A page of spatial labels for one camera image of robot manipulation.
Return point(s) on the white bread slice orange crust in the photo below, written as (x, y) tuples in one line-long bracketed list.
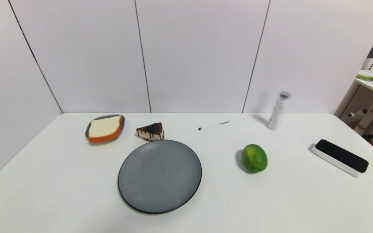
[(104, 127)]

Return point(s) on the round gray plate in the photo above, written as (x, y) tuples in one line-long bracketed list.
[(159, 176)]

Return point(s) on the white pen black tip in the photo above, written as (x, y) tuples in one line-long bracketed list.
[(213, 125)]

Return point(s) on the chocolate cake slice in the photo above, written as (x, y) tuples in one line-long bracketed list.
[(151, 132)]

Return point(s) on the small gray square dish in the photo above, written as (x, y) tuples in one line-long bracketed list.
[(107, 116)]

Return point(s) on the green lime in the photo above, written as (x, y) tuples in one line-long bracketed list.
[(254, 158)]

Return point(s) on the white bottle clear cap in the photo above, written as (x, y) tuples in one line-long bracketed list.
[(276, 116)]

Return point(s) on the black white board eraser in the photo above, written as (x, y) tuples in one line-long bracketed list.
[(342, 156)]

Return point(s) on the white table leg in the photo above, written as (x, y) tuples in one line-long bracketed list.
[(369, 116)]

